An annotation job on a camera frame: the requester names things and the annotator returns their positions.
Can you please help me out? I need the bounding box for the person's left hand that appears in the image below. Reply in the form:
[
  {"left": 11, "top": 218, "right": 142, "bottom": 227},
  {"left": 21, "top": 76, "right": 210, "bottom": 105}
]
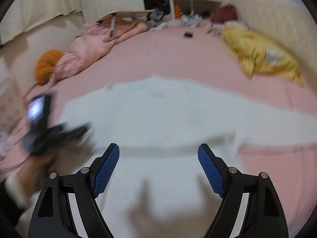
[{"left": 12, "top": 151, "right": 60, "bottom": 201}]

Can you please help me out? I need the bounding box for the white fleece garment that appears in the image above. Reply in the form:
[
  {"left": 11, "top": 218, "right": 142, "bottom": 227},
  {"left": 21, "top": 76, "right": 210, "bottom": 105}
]
[{"left": 18, "top": 74, "right": 317, "bottom": 238}]

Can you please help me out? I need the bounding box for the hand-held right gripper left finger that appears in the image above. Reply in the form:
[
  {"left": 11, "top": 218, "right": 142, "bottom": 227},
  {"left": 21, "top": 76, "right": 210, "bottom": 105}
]
[{"left": 28, "top": 142, "right": 120, "bottom": 238}]

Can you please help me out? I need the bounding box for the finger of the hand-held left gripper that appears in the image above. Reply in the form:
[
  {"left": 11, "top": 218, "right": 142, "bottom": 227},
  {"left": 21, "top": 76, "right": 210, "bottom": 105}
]
[{"left": 63, "top": 121, "right": 94, "bottom": 140}]

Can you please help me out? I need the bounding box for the folding lap table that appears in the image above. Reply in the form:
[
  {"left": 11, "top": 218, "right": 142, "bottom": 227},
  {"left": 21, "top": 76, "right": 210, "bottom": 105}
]
[{"left": 99, "top": 9, "right": 160, "bottom": 40}]

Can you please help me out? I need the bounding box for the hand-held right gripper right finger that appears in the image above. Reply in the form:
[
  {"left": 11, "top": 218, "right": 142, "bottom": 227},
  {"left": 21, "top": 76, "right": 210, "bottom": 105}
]
[{"left": 197, "top": 143, "right": 289, "bottom": 238}]

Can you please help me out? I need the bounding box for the dark red garment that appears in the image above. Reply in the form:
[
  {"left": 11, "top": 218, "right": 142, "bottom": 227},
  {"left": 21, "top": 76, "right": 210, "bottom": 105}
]
[{"left": 210, "top": 4, "right": 239, "bottom": 23}]

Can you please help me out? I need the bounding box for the cream curtain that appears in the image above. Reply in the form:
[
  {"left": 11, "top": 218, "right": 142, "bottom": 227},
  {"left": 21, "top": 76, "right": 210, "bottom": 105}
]
[{"left": 0, "top": 0, "right": 86, "bottom": 45}]

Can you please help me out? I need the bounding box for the white padded headboard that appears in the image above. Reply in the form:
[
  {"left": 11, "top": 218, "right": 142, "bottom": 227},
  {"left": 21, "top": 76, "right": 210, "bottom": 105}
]
[{"left": 220, "top": 0, "right": 317, "bottom": 85}]

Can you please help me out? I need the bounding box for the pink bed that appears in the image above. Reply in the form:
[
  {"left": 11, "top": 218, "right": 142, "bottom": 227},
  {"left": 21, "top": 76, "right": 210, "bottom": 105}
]
[{"left": 0, "top": 22, "right": 317, "bottom": 238}]

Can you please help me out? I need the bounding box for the orange plush toy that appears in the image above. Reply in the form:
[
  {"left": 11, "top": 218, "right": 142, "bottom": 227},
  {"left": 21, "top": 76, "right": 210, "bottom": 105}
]
[{"left": 35, "top": 50, "right": 64, "bottom": 84}]

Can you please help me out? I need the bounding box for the yellow pillow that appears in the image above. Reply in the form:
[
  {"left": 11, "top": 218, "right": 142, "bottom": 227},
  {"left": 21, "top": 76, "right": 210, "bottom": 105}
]
[{"left": 220, "top": 26, "right": 306, "bottom": 87}]

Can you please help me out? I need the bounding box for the pink duvet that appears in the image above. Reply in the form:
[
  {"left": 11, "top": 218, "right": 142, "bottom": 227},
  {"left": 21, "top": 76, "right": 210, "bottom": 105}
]
[{"left": 53, "top": 15, "right": 149, "bottom": 82}]

